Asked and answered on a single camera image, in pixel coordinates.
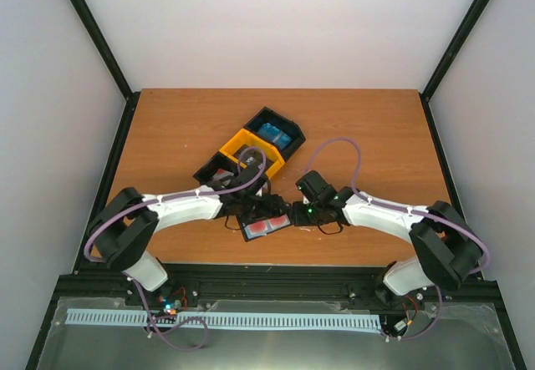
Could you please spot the black frame post left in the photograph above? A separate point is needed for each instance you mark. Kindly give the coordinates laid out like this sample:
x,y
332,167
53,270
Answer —
x,y
81,7

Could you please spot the light blue cable duct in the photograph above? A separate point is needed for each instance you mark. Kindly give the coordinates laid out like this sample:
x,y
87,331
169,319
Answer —
x,y
234,321

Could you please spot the blue cards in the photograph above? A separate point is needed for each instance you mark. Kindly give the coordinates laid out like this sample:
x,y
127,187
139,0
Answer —
x,y
274,135

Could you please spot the black vip cards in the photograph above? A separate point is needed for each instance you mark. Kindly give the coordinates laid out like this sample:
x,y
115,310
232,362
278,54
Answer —
x,y
253,157

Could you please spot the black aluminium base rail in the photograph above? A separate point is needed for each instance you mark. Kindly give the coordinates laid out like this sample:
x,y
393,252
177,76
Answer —
x,y
353,287

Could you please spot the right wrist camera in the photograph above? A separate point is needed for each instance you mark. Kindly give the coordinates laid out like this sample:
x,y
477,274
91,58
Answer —
x,y
315,189

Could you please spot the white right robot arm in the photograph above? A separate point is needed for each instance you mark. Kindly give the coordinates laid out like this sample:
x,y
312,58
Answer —
x,y
446,250

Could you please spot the yellow bin with black cards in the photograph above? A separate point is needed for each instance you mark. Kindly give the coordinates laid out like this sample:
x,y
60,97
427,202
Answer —
x,y
245,148

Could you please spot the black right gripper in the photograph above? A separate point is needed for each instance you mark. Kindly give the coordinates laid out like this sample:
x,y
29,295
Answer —
x,y
299,220

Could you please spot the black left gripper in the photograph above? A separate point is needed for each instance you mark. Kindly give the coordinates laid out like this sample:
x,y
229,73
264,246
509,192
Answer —
x,y
272,203

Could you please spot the black frame post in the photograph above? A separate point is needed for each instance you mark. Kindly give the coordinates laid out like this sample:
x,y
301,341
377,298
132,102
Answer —
x,y
81,7
463,31

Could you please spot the red white card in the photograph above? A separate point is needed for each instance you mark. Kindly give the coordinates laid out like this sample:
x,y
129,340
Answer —
x,y
279,222
257,229

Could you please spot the black bin with red cards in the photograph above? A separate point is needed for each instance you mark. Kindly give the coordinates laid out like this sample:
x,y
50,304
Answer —
x,y
218,168

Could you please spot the black card holder wallet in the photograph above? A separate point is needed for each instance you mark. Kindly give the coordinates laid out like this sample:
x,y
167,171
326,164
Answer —
x,y
243,223

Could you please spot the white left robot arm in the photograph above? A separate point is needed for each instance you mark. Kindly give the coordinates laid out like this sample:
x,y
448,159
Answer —
x,y
120,234

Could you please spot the black bin with blue cards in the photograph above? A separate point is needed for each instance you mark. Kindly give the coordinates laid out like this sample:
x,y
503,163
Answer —
x,y
288,126

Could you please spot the black frame post right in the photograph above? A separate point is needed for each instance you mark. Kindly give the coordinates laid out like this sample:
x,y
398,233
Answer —
x,y
463,31

